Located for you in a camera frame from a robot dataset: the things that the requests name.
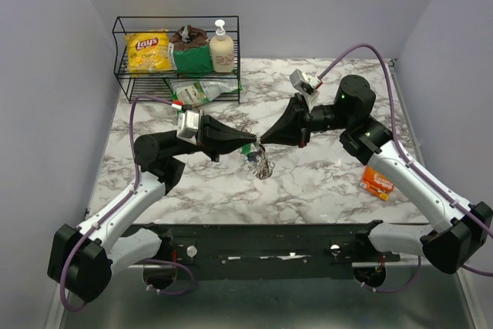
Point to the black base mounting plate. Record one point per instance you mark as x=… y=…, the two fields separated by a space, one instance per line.
x=265 y=252

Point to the black wire shelf rack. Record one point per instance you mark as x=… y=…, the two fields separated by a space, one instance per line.
x=153 y=84

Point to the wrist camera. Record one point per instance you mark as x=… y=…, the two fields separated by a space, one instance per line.
x=188 y=125
x=304 y=83

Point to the green brown snack bag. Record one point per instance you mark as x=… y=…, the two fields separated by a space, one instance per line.
x=189 y=51

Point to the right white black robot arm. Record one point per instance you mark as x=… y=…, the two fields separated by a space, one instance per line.
x=456 y=227

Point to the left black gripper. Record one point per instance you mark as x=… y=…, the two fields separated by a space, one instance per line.
x=216 y=138

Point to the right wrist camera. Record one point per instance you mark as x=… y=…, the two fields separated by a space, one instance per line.
x=304 y=83

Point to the green white snack bag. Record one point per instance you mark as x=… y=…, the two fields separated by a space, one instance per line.
x=199 y=91

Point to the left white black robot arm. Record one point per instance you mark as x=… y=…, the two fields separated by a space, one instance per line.
x=84 y=258

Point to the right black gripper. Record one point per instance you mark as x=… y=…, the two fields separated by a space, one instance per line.
x=293 y=127

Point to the green key tag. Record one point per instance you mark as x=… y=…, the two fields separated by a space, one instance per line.
x=248 y=149

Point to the orange packet near arm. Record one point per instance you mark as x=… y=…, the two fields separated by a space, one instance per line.
x=377 y=184

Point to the aluminium rail frame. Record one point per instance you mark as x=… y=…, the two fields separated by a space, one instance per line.
x=85 y=258

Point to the cream soap pump bottle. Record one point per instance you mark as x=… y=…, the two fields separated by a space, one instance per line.
x=222 y=49

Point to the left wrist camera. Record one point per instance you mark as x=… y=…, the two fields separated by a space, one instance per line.
x=188 y=125

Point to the yellow Lays chips bag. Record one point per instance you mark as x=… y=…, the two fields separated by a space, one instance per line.
x=148 y=52

